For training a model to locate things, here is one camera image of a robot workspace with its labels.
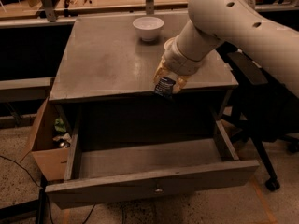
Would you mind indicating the dark blue rxbar wrapper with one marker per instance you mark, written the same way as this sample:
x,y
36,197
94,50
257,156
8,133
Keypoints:
x,y
165,87

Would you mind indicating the grey wooden cabinet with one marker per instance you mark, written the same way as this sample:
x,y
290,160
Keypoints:
x,y
104,86

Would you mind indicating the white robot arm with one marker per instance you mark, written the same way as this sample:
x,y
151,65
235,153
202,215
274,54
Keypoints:
x,y
212,22

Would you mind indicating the white deep ceramic bowl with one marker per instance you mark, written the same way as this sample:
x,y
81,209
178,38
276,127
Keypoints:
x,y
148,28

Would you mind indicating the cream shallow bowl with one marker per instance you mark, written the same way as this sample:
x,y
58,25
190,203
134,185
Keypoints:
x,y
169,43

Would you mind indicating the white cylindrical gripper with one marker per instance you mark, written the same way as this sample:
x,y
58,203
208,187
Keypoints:
x,y
181,62

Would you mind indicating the brown cardboard box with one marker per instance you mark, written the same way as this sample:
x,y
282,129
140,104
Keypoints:
x,y
50,159

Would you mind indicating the green crumpled trash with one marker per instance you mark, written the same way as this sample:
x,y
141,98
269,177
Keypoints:
x,y
59,125

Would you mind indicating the open grey top drawer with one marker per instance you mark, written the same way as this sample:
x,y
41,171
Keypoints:
x,y
132,173

